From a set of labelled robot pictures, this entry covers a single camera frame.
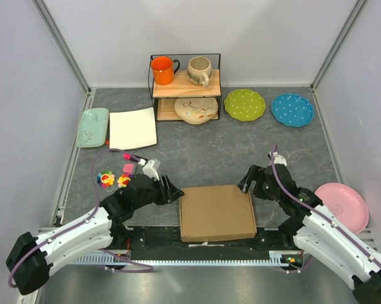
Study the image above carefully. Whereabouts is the green dotted plate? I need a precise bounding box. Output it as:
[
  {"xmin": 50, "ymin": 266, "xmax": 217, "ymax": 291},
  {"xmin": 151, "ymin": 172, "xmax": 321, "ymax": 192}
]
[{"xmin": 224, "ymin": 89, "xmax": 266, "ymax": 122}]

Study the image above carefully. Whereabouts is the pink highlighter marker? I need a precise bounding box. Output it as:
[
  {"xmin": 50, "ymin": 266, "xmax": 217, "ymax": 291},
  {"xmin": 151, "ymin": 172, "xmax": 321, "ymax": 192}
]
[{"xmin": 123, "ymin": 153, "xmax": 147, "ymax": 164}]

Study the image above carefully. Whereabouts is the mint divided tray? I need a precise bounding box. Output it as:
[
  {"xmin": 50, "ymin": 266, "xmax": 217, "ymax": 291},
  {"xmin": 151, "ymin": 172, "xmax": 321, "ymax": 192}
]
[{"xmin": 75, "ymin": 108, "xmax": 109, "ymax": 148}]

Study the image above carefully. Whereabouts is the black wire wooden shelf rack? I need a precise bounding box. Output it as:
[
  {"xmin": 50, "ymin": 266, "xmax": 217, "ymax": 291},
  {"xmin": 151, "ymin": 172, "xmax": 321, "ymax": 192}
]
[{"xmin": 147, "ymin": 53, "xmax": 222, "ymax": 122}]

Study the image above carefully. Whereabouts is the orange mug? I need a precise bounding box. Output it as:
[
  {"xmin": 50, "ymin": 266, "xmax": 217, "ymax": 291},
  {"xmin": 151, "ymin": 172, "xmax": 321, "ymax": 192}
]
[{"xmin": 150, "ymin": 56, "xmax": 180, "ymax": 86}]

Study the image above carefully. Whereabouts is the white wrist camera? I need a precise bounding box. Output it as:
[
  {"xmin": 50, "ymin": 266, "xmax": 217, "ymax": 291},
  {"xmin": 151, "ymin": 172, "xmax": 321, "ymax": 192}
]
[
  {"xmin": 138, "ymin": 158, "xmax": 161, "ymax": 181},
  {"xmin": 268, "ymin": 152, "xmax": 287, "ymax": 167}
]

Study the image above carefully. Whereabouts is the rainbow flower plush toy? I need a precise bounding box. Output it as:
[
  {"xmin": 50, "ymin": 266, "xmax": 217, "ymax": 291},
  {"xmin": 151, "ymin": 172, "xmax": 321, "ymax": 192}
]
[{"xmin": 97, "ymin": 170, "xmax": 115, "ymax": 189}]

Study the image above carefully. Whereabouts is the white square plate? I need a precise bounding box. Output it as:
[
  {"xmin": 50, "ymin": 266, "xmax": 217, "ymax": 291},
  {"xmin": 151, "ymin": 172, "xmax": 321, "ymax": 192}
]
[{"xmin": 109, "ymin": 108, "xmax": 157, "ymax": 150}]

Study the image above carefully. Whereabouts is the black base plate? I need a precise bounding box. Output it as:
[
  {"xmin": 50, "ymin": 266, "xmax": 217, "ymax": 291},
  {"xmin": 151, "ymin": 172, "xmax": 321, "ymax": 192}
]
[{"xmin": 107, "ymin": 226, "xmax": 299, "ymax": 261}]

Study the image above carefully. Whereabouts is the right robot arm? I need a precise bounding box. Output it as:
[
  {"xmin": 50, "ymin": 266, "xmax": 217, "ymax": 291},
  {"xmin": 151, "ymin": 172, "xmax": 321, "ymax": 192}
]
[{"xmin": 237, "ymin": 164, "xmax": 381, "ymax": 303}]

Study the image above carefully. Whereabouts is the beige ceramic mug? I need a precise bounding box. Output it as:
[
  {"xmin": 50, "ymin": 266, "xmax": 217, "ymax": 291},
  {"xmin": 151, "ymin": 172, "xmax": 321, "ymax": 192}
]
[{"xmin": 187, "ymin": 56, "xmax": 213, "ymax": 87}]

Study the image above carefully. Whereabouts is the blue dotted plate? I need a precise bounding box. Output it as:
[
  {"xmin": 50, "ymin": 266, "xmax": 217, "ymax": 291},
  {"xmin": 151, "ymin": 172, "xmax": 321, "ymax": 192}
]
[{"xmin": 271, "ymin": 93, "xmax": 315, "ymax": 128}]

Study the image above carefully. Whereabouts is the pink eraser block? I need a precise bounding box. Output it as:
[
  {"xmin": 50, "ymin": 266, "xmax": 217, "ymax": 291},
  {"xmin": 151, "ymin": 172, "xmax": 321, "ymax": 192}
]
[{"xmin": 122, "ymin": 163, "xmax": 136, "ymax": 174}]

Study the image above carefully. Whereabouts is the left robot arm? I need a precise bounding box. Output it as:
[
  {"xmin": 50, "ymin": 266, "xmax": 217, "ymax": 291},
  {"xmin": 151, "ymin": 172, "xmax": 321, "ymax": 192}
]
[{"xmin": 6, "ymin": 174, "xmax": 184, "ymax": 295}]

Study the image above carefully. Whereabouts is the pink round plate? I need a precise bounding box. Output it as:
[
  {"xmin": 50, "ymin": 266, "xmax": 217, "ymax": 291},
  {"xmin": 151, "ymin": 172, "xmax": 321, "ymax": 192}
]
[{"xmin": 315, "ymin": 182, "xmax": 369, "ymax": 234}]

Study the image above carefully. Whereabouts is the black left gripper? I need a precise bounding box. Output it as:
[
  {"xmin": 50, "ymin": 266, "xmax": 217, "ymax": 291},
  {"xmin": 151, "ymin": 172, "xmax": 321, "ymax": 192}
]
[{"xmin": 133, "ymin": 174, "xmax": 184, "ymax": 210}]

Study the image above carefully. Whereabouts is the grey slotted cable duct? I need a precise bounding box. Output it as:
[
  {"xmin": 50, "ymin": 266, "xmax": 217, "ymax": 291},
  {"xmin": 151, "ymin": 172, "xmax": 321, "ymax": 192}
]
[{"xmin": 70, "ymin": 251, "xmax": 301, "ymax": 267}]

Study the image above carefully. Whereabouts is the beige leaf pattern plate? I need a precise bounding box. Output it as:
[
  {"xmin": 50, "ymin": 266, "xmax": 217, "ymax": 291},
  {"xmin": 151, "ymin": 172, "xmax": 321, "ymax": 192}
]
[{"xmin": 174, "ymin": 98, "xmax": 218, "ymax": 125}]

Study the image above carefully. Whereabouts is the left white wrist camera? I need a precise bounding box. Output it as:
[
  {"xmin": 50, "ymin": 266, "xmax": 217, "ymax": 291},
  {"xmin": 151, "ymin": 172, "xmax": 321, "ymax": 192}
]
[{"xmin": 138, "ymin": 158, "xmax": 161, "ymax": 181}]

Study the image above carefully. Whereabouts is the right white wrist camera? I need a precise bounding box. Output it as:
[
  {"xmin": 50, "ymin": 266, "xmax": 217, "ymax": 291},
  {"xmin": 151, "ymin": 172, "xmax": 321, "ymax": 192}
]
[{"xmin": 268, "ymin": 152, "xmax": 287, "ymax": 167}]

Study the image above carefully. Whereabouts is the brown cardboard box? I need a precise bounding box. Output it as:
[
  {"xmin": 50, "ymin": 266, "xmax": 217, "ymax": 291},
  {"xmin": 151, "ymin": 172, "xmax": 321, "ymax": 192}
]
[{"xmin": 179, "ymin": 185, "xmax": 257, "ymax": 243}]

